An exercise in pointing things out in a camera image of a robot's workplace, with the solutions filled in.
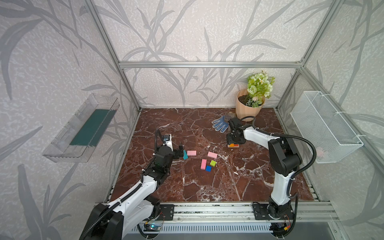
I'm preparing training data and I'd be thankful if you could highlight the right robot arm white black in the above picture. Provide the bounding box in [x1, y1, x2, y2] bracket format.
[227, 118, 317, 220]

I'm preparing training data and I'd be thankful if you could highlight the pink block middle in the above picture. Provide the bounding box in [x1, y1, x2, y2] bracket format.
[207, 152, 218, 159]

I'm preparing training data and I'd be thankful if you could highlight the teal block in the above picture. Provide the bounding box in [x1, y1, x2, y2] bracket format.
[183, 150, 188, 160]

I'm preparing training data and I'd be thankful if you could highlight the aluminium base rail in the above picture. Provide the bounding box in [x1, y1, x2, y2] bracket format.
[159, 202, 340, 224]

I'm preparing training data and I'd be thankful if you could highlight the white wire basket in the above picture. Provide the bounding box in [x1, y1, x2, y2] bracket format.
[291, 91, 364, 164]

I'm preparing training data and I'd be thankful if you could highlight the green block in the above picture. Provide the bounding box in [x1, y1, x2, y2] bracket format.
[210, 160, 217, 167]

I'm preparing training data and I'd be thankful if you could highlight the pink block left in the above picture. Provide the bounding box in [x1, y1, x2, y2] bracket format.
[187, 151, 197, 157]

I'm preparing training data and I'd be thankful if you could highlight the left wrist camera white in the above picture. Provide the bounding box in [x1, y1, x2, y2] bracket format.
[162, 134, 173, 150]

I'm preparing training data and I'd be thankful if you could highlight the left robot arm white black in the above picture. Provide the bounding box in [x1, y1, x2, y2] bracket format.
[80, 130, 184, 240]

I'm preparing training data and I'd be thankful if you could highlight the green circuit board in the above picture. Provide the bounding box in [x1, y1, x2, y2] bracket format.
[144, 223, 162, 232]

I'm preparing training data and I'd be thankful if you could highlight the blue dotted work glove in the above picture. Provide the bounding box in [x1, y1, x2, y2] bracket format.
[212, 116, 229, 134]

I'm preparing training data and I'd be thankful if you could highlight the pink block lower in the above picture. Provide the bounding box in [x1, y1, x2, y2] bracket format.
[201, 159, 207, 170]

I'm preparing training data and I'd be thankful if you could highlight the pink block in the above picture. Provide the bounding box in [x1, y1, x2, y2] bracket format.
[187, 151, 197, 157]
[201, 159, 207, 170]
[207, 152, 218, 159]

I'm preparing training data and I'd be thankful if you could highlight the beige flower pot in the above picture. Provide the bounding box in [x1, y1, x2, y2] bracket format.
[236, 89, 266, 119]

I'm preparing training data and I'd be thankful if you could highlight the green artificial plant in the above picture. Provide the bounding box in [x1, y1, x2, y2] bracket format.
[242, 71, 275, 108]

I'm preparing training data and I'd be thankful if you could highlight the clear plastic tray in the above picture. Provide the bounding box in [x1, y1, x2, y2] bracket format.
[43, 94, 120, 163]

